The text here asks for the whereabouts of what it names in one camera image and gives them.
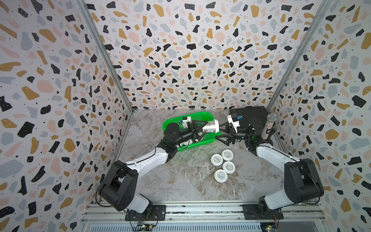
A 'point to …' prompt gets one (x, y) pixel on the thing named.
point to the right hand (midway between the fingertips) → (217, 134)
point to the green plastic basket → (202, 119)
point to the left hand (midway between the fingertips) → (209, 126)
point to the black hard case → (259, 112)
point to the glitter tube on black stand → (271, 117)
